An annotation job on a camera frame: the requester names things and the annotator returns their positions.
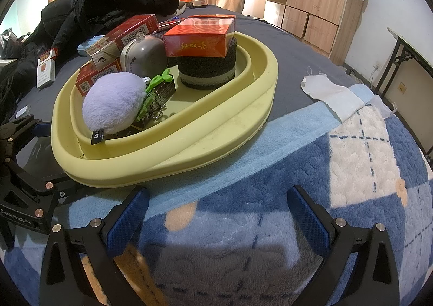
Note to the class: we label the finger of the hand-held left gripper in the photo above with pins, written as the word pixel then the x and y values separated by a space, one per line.
pixel 39 128
pixel 44 186

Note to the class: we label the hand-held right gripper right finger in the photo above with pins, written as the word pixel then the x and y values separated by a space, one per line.
pixel 311 218

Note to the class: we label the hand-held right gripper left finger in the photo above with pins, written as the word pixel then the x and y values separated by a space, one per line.
pixel 128 221

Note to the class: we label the purple plush ball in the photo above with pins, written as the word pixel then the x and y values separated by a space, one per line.
pixel 111 103

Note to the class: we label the yellow plastic basin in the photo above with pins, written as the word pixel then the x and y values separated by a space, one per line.
pixel 203 143

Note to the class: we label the red and silver cigarette box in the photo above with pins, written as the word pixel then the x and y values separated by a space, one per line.
pixel 128 34

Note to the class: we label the grey round clock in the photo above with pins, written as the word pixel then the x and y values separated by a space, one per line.
pixel 145 52

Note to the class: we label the black sponge roll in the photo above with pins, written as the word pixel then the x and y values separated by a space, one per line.
pixel 206 69

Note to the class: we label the orange-red cigarette carton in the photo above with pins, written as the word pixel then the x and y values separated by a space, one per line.
pixel 196 44

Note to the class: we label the small white box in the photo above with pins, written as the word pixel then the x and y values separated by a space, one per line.
pixel 23 110

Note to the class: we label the blue checkered fleece blanket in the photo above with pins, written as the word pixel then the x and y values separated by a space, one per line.
pixel 355 157

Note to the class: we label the light blue box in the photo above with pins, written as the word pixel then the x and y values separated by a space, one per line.
pixel 86 46

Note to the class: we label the white cloth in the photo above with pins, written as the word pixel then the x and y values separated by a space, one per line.
pixel 324 89

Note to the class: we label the grey bed sheet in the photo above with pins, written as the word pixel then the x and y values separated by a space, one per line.
pixel 291 62

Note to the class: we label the red pen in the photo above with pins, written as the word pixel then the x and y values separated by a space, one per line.
pixel 169 25

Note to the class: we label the black folding table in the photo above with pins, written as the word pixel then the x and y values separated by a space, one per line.
pixel 399 52

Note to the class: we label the small dark box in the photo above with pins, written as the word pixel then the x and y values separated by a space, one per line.
pixel 198 4

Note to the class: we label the yellow wall socket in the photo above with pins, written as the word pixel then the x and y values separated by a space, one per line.
pixel 402 87

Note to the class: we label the white wall socket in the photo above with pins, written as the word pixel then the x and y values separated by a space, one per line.
pixel 376 66

